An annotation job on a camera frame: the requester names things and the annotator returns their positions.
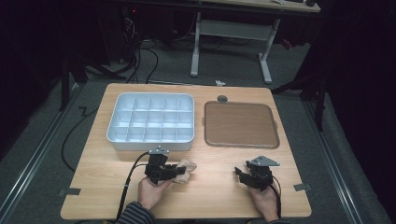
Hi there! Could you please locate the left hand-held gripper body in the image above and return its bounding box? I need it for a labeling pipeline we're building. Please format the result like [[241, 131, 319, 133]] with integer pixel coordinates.
[[144, 146, 179, 187]]

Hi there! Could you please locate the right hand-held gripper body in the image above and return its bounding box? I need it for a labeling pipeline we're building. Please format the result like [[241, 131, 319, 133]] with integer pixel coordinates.
[[245, 155, 281, 192]]

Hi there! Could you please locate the beige knitted cloth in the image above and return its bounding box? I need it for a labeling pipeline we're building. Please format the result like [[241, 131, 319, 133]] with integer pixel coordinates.
[[172, 159, 198, 185]]

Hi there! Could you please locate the person's left hand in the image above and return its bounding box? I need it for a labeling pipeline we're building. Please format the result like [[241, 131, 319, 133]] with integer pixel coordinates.
[[137, 176, 173, 211]]

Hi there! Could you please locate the person's right hand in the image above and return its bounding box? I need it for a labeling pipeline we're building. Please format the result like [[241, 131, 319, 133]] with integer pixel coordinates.
[[247, 184, 280, 223]]

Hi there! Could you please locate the brown square tray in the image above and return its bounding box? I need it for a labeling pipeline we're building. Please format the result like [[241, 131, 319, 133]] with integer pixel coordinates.
[[204, 100, 281, 149]]

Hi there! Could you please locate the grey tape piece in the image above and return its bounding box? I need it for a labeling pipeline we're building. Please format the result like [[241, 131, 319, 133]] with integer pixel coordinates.
[[58, 187, 82, 197], [292, 182, 313, 192]]

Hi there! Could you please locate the white compartment storage box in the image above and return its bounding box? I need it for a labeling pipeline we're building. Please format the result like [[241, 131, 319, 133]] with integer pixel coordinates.
[[106, 91, 195, 152]]

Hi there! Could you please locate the black metal stand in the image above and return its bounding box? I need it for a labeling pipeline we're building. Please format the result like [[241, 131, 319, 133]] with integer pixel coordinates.
[[270, 60, 332, 133], [58, 46, 127, 112]]

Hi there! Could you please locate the white-legged wooden desk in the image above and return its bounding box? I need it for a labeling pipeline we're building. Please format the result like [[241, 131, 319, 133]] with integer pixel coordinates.
[[186, 0, 322, 85]]

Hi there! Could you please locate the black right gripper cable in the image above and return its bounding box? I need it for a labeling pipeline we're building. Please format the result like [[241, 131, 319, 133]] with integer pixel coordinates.
[[268, 175, 283, 219]]

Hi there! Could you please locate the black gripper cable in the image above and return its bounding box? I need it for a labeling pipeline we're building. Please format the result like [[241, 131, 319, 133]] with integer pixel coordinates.
[[268, 175, 283, 219], [114, 150, 151, 224]]

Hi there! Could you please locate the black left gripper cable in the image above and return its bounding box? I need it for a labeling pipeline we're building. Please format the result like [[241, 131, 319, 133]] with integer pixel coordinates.
[[114, 150, 151, 224]]

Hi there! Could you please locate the metal floor rail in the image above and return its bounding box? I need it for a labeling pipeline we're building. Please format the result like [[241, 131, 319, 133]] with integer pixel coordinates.
[[302, 98, 364, 224], [0, 83, 86, 220]]

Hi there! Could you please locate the black floor cable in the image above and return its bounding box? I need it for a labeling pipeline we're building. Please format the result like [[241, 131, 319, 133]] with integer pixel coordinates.
[[61, 106, 98, 173]]

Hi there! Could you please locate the bundle of black cables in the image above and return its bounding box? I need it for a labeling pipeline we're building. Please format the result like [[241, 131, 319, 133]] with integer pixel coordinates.
[[122, 13, 161, 85]]

